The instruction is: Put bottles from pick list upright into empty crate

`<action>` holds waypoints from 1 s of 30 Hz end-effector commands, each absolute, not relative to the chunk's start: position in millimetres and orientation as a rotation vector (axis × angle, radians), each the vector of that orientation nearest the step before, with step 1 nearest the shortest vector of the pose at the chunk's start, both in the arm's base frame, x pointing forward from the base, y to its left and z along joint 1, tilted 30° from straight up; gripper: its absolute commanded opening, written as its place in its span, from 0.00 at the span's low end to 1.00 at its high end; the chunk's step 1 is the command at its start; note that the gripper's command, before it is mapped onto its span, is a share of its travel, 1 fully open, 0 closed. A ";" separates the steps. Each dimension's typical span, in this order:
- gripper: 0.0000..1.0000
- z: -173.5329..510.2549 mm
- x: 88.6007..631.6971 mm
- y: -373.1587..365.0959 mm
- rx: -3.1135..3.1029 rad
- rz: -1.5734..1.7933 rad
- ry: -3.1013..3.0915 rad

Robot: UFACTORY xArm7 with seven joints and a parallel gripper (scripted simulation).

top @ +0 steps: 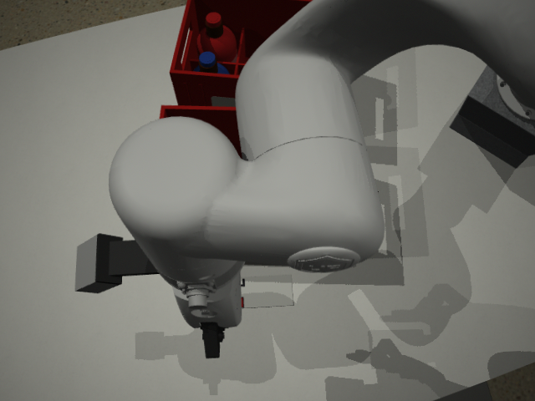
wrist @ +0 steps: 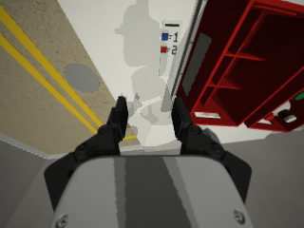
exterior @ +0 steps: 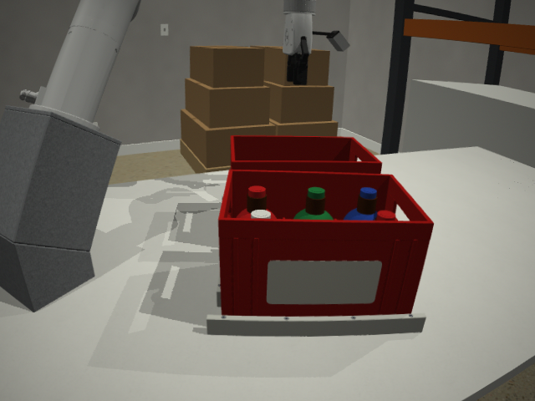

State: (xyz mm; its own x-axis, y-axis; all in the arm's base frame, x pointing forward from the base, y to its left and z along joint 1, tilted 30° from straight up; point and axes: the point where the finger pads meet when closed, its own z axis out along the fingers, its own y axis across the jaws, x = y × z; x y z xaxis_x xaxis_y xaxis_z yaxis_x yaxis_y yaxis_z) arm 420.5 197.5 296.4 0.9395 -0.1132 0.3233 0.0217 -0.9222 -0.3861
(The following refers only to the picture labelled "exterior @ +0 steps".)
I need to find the red crate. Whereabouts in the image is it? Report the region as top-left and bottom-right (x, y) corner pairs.
(231, 135), (382, 174)
(218, 170), (434, 317)

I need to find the green bottle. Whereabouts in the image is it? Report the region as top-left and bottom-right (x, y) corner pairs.
(293, 187), (333, 220)

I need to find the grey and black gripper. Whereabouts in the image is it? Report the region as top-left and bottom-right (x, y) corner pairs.
(283, 11), (315, 85)

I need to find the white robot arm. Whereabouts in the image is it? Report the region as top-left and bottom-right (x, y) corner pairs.
(19, 0), (316, 131)

